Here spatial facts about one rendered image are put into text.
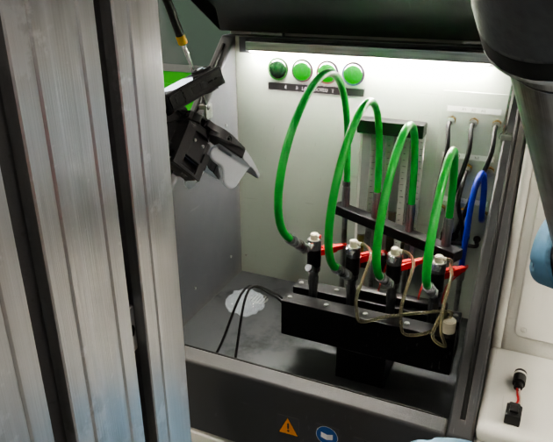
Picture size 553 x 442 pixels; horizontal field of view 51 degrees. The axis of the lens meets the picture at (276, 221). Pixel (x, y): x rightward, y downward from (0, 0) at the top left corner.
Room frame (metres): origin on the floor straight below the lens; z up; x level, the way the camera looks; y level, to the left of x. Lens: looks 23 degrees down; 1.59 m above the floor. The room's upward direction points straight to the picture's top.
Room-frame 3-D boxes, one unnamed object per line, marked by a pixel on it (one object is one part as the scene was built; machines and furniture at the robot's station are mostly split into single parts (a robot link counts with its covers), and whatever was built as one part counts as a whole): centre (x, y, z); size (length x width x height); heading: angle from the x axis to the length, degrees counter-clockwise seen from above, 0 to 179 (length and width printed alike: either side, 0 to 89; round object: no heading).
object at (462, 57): (1.28, -0.18, 1.43); 0.54 x 0.03 x 0.02; 66
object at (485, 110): (1.18, -0.40, 1.21); 0.13 x 0.03 x 0.31; 66
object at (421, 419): (0.82, 0.02, 0.87); 0.62 x 0.04 x 0.16; 66
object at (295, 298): (0.99, -0.18, 0.91); 0.34 x 0.10 x 0.15; 66
